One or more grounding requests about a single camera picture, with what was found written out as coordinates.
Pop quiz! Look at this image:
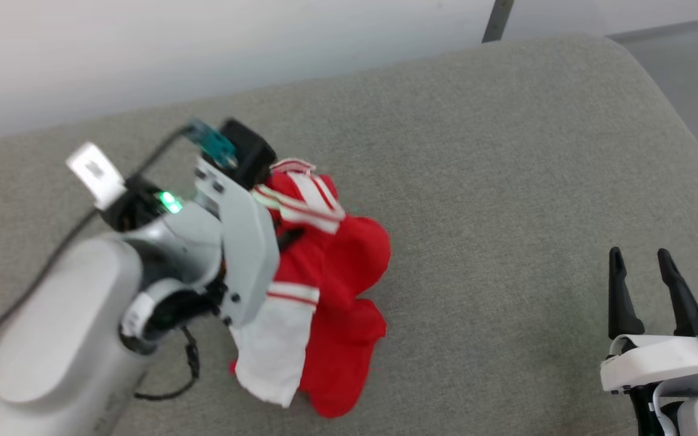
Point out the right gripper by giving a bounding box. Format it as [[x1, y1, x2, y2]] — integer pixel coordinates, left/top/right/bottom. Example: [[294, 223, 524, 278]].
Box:
[[600, 246, 698, 394]]

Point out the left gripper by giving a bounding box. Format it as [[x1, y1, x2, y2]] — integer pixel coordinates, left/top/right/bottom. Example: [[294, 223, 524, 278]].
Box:
[[194, 157, 281, 329]]

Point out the red and white garment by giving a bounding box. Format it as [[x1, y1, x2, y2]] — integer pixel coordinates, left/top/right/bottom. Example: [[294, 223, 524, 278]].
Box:
[[229, 157, 392, 420]]

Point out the grey fabric sofa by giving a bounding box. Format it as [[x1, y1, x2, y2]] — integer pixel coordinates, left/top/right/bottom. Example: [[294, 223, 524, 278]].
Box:
[[0, 33, 698, 436]]

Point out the black cable with teal connector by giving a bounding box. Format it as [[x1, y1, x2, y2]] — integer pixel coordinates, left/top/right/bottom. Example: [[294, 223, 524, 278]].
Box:
[[0, 119, 239, 382]]

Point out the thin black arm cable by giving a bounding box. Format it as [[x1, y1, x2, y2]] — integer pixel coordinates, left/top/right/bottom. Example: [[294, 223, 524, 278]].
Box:
[[134, 327, 202, 401]]

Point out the white cable label tag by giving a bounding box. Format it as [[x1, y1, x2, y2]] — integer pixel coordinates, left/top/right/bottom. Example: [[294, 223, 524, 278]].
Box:
[[65, 142, 127, 210]]

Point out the grey metal post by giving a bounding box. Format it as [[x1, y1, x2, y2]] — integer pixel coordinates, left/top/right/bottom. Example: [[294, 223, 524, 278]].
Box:
[[481, 0, 515, 44]]

